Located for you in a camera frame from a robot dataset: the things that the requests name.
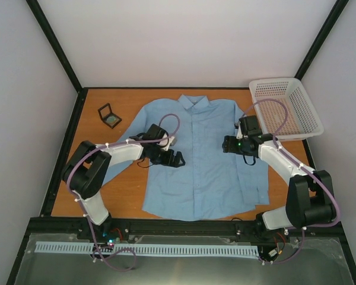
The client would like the black display case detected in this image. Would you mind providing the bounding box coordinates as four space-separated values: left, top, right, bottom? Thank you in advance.
98 103 122 129

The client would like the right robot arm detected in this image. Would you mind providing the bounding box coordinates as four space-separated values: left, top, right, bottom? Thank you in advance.
222 115 340 231

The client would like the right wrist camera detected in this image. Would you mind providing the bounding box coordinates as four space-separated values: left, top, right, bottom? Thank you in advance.
234 122 243 140

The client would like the white plastic basket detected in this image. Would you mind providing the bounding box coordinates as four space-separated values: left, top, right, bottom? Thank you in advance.
249 77 324 141

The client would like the light blue shirt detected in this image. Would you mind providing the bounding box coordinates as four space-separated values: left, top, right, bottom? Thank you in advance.
105 94 269 221

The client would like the black front rail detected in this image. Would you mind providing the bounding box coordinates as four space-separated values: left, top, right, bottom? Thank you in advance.
28 217 345 242

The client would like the round floral brooch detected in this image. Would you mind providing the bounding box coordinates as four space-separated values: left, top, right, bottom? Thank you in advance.
106 116 117 125

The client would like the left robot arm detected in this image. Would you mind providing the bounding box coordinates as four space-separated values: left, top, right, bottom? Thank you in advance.
62 124 186 239

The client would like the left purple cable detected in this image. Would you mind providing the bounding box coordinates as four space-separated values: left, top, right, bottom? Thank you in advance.
66 113 182 272

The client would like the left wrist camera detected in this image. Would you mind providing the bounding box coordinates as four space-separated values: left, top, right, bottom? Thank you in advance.
158 135 176 151

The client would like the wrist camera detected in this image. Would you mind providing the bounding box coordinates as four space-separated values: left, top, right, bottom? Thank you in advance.
234 122 243 140
158 135 176 151

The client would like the light blue cable duct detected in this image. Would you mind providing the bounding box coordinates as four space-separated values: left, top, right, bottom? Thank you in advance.
34 241 259 259

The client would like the small green circuit board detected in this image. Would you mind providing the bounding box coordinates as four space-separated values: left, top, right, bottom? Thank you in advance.
107 237 122 246

